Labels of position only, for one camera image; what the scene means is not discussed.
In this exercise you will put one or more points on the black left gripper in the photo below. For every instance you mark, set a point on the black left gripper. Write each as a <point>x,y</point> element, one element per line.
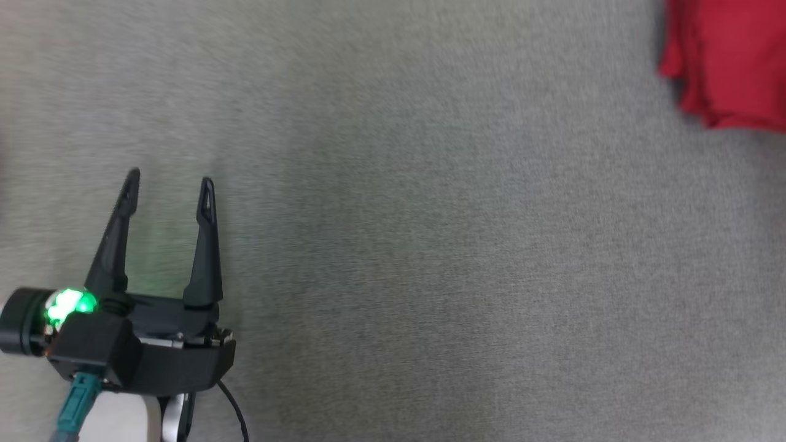
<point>178,365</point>

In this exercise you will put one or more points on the plain red shorts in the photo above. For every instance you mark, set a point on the plain red shorts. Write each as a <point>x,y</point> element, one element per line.
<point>731,61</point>

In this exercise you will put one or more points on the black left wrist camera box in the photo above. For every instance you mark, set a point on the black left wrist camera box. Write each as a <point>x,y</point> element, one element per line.
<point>92,353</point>

